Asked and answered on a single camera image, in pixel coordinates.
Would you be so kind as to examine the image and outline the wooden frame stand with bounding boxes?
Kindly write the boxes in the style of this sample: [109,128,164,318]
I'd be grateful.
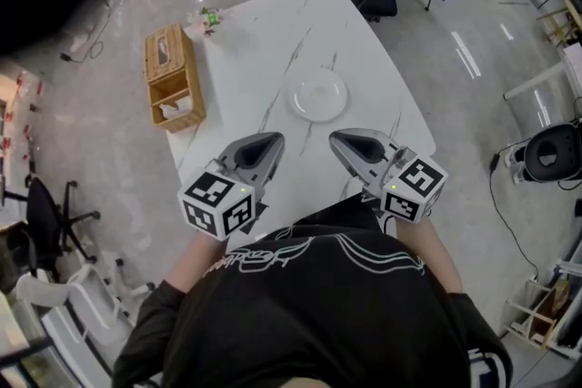
[536,0,582,49]

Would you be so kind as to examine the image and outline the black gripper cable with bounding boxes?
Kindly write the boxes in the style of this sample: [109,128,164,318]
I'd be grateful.
[379,213,401,237]

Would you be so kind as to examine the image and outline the black printed T-shirt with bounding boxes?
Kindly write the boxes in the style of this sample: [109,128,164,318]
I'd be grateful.
[111,194,515,388]

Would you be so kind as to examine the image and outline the white metal rack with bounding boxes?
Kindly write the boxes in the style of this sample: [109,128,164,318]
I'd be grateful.
[502,258,582,351]

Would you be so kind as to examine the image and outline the person's left forearm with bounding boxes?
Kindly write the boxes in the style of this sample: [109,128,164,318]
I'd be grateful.
[167,231,228,294]

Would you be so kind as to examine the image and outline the person's right forearm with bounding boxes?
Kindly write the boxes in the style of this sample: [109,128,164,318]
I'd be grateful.
[395,215,465,294]

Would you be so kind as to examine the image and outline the black white striped shorts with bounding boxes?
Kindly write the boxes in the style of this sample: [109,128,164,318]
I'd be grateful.
[467,347,506,388]

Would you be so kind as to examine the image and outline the group of small red objects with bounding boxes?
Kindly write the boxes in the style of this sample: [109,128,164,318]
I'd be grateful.
[0,75,46,164]

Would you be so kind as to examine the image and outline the woven wicker tissue box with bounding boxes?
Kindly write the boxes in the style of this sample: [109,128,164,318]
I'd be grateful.
[144,23,208,134]

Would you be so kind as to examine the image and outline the white paper tissue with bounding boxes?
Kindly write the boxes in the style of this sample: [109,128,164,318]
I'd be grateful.
[156,100,181,119]

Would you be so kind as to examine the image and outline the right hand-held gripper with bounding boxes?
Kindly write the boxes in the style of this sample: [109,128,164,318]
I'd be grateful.
[329,128,450,224]

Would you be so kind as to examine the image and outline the white metal desk frame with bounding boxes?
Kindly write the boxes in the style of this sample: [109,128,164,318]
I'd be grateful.
[503,43,582,102]

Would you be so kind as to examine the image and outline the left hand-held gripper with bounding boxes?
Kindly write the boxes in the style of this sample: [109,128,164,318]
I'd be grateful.
[176,132,286,242]

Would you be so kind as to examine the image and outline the white office chair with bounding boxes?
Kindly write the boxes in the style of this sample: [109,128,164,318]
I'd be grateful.
[15,258,158,378]

